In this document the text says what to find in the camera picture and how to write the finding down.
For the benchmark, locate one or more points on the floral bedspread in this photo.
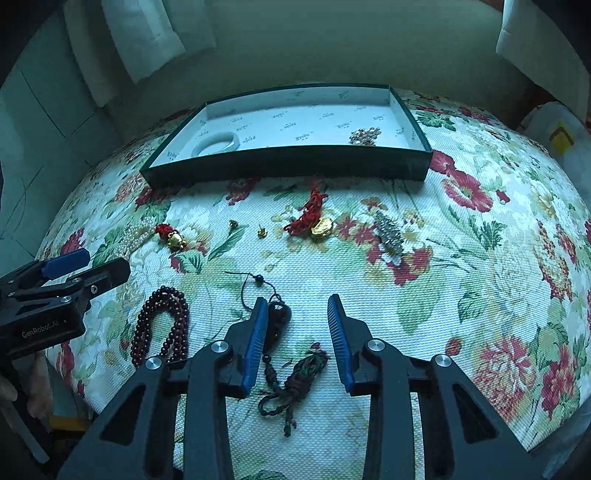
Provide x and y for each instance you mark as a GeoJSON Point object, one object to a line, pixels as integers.
{"type": "Point", "coordinates": [461, 286]}

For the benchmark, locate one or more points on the silver rhinestone brooch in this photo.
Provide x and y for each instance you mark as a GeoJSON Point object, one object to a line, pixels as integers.
{"type": "Point", "coordinates": [388, 233]}

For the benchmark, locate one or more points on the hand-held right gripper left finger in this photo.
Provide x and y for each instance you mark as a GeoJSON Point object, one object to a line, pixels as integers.
{"type": "Point", "coordinates": [256, 344]}

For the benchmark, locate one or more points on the white cloth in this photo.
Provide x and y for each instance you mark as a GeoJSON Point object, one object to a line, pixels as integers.
{"type": "Point", "coordinates": [540, 41]}

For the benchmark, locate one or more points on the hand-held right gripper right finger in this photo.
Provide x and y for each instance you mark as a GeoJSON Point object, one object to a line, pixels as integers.
{"type": "Point", "coordinates": [340, 346]}

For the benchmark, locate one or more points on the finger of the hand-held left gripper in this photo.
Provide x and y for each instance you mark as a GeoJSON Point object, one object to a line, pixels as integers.
{"type": "Point", "coordinates": [108, 274]}
{"type": "Point", "coordinates": [64, 264]}

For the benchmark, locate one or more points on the white plastic bag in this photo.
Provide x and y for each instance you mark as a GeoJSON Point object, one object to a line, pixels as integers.
{"type": "Point", "coordinates": [554, 138]}

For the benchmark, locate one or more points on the white jade bangle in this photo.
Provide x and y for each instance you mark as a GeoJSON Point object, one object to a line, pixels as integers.
{"type": "Point", "coordinates": [234, 141]}

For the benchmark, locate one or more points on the silver rhinestone piece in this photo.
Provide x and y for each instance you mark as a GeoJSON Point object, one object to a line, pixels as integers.
{"type": "Point", "coordinates": [364, 137]}

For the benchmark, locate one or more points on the small gold earring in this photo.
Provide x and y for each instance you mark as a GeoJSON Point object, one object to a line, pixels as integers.
{"type": "Point", "coordinates": [262, 232]}

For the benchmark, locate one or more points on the white shallow box tray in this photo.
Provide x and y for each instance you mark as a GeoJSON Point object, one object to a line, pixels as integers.
{"type": "Point", "coordinates": [300, 120]}

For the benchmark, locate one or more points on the red knot with gold turtle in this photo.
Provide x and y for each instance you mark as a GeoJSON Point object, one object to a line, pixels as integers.
{"type": "Point", "coordinates": [174, 239]}

